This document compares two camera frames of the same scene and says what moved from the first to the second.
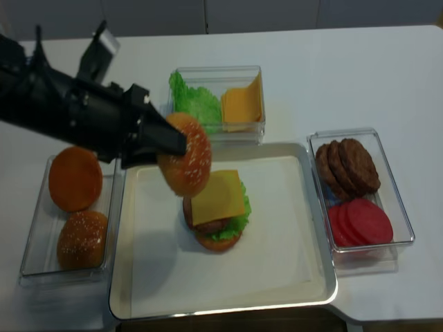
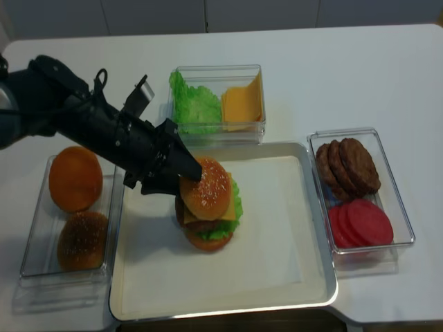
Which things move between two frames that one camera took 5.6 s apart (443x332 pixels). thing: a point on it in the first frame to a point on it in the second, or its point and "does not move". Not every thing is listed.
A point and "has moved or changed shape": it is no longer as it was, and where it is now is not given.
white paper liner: (170, 268) does not move
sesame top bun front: (82, 240) does not move
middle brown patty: (339, 169) does not move
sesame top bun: (187, 173) has moved or changed shape
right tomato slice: (369, 222) does not move
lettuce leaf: (237, 224) to (227, 229)
